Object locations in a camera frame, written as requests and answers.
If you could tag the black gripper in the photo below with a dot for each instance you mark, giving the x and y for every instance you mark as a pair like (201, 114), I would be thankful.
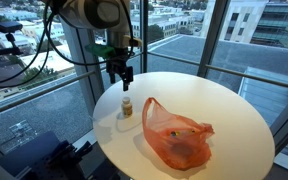
(117, 65)

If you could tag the white pill bottle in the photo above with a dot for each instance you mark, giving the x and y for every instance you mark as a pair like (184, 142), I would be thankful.
(127, 108)

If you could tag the orange plastic bag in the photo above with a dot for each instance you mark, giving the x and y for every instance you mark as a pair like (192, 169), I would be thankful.
(177, 146)

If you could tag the small yellow item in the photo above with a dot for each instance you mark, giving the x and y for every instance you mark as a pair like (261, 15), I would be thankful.
(174, 134)

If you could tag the grey window handrail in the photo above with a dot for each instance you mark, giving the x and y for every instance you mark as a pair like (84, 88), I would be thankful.
(37, 94)
(250, 76)

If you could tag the black base equipment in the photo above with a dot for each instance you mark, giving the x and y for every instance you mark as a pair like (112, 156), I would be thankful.
(67, 163)

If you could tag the blue base panel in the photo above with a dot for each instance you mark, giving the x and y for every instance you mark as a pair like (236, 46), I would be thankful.
(30, 151)

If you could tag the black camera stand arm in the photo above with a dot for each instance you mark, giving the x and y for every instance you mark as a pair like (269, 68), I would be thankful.
(5, 50)

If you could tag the black camera on stand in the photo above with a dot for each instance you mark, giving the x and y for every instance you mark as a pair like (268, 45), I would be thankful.
(8, 26)

